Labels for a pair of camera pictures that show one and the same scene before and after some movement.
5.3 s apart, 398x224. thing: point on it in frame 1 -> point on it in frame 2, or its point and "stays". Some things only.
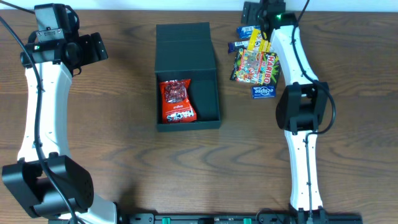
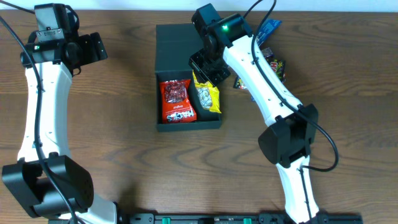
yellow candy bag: (257, 43) -> (209, 94)
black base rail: (263, 218) stays
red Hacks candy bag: (175, 106) stays
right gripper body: (249, 11) -> (208, 66)
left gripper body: (97, 48) stays
